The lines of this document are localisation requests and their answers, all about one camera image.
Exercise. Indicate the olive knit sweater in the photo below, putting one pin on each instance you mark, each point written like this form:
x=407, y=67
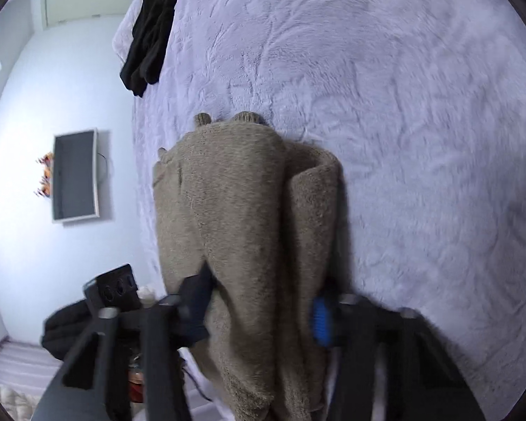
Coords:
x=245, y=228

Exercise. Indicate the white fluffy cloth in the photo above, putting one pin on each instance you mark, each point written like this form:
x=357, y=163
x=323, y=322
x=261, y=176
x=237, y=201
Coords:
x=13, y=401

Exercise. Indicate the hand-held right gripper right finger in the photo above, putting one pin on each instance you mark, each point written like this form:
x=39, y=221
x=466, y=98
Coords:
x=322, y=322

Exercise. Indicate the red jar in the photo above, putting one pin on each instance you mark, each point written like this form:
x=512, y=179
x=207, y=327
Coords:
x=136, y=383

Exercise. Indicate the lilac plush blanket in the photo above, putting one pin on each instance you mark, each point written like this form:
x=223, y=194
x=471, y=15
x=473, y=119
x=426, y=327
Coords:
x=399, y=109

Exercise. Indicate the person's left forearm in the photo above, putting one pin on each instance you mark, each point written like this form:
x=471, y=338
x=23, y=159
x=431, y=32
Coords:
x=68, y=331

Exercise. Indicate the black garment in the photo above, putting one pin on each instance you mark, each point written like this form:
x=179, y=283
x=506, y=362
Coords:
x=153, y=26

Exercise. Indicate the orange flower decoration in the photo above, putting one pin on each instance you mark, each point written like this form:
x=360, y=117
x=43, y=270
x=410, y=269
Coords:
x=46, y=175

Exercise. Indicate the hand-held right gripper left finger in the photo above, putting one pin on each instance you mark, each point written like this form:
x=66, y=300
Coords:
x=197, y=305

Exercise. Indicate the wall television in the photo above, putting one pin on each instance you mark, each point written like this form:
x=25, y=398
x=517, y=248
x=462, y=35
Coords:
x=74, y=175

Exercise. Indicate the striped rug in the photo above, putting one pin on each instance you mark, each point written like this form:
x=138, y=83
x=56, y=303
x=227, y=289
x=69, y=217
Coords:
x=17, y=364

